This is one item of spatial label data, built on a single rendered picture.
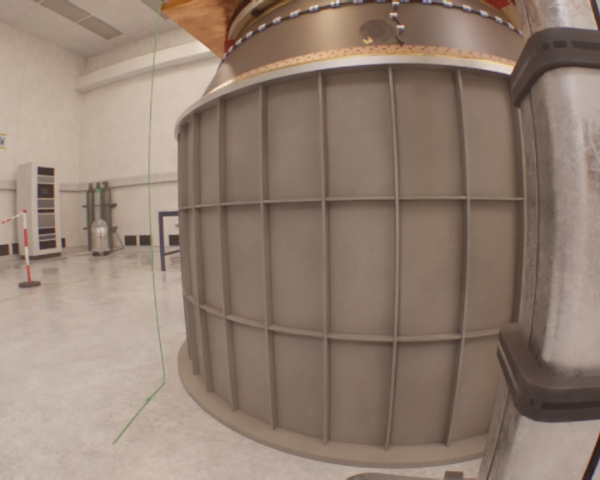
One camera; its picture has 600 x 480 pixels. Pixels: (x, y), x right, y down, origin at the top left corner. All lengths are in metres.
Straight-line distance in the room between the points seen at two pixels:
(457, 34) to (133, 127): 8.23
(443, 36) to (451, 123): 0.32
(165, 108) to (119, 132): 1.41
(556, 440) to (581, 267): 0.11
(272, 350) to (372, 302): 0.36
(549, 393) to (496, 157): 0.90
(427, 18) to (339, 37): 0.31
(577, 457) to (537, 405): 0.06
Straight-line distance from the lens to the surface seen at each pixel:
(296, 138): 1.04
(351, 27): 1.22
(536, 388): 0.23
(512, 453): 0.27
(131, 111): 9.11
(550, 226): 0.24
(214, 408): 1.42
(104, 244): 7.78
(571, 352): 0.24
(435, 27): 1.24
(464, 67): 1.05
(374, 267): 0.97
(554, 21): 0.27
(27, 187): 8.15
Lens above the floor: 0.75
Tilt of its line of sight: 4 degrees down
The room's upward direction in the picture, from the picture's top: 1 degrees counter-clockwise
